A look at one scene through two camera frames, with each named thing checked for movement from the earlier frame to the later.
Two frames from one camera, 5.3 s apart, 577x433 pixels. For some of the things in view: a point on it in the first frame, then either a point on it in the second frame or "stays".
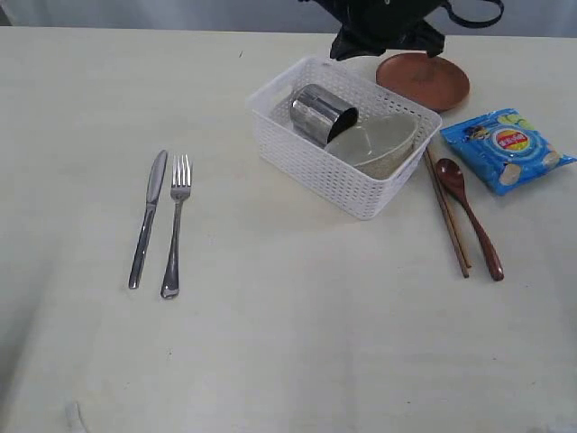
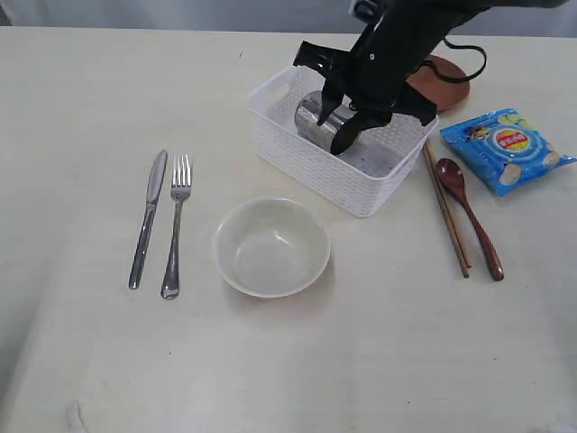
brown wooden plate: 438,83 stays
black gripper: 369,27 to 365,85
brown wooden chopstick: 460,258 stays
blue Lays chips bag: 504,148 stays
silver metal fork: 180,184 stays
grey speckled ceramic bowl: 380,145 to 270,247
